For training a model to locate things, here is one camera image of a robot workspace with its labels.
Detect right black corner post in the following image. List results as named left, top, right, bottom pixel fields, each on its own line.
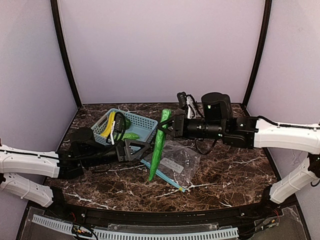
left=241, top=0, right=273, bottom=109

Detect green toy bell pepper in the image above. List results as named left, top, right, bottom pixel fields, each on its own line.
left=125, top=117, right=132, bottom=130

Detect short green toy gourd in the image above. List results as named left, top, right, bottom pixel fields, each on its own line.
left=122, top=132, right=140, bottom=140

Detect light blue plastic basket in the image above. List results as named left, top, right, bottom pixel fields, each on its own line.
left=91, top=108, right=158, bottom=146

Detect yellow toy banana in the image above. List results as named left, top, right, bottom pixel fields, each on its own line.
left=100, top=111, right=116, bottom=138

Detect white slotted cable duct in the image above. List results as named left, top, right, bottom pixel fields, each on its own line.
left=31, top=214, right=239, bottom=240

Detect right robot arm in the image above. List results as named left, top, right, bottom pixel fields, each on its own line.
left=157, top=92, right=320, bottom=205

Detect black corner post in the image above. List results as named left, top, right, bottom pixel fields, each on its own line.
left=50, top=0, right=83, bottom=109
left=241, top=0, right=273, bottom=109

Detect clear zip top bag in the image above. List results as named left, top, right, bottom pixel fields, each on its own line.
left=156, top=140, right=201, bottom=190

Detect black front frame rail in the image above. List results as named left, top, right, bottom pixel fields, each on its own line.
left=44, top=197, right=284, bottom=230

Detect left black corner post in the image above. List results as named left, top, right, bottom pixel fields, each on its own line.
left=50, top=0, right=83, bottom=109

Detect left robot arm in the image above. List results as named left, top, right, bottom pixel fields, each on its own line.
left=0, top=127, right=150, bottom=208

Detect long green toy cucumber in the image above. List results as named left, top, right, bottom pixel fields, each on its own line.
left=148, top=108, right=172, bottom=181

